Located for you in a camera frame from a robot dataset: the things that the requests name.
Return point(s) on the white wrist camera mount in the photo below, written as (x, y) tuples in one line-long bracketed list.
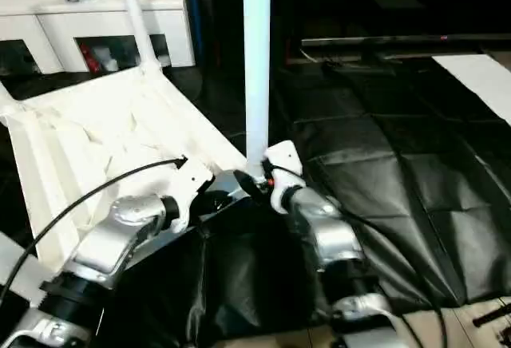
[(285, 156), (191, 180)]

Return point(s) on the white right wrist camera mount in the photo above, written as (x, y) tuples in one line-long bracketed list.
[(285, 156)]

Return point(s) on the white plastic table leg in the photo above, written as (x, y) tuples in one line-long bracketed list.
[(7, 98), (18, 264), (257, 64), (137, 17)]

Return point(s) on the black plastic mat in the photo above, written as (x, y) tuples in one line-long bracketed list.
[(399, 164)]

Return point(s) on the white flat board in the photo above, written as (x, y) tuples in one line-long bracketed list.
[(479, 80)]

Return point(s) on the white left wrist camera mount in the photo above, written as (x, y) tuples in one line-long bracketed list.
[(191, 180)]

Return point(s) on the white cabinet with glass doors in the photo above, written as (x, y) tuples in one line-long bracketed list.
[(100, 18)]

